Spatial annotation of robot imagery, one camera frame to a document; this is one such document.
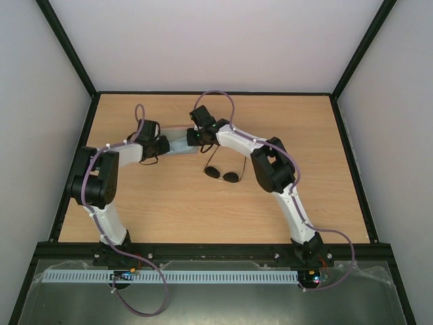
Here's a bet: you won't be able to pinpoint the pink glasses case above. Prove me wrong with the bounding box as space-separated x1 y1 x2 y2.
160 126 199 156

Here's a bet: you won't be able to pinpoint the light blue cleaning cloth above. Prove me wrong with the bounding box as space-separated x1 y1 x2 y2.
168 137 191 155

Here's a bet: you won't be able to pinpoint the black round sunglasses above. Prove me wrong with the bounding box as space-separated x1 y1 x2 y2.
203 147 246 183

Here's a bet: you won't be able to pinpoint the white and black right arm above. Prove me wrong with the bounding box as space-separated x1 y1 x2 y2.
187 106 323 265

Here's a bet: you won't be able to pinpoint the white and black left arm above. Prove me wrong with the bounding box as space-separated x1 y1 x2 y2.
66 120 170 246

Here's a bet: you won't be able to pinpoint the grey metal front plate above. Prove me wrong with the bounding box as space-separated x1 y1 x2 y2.
18 261 406 324

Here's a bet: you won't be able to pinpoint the black front mounting rail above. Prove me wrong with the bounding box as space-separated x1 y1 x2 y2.
33 240 393 268

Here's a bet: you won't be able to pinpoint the white slotted cable duct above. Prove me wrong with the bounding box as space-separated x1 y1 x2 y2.
42 269 298 284

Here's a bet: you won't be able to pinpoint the black left corner post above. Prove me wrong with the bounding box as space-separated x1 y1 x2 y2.
36 0 97 98

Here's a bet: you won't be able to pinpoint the black frame corner post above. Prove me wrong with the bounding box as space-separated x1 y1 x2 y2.
331 0 398 99

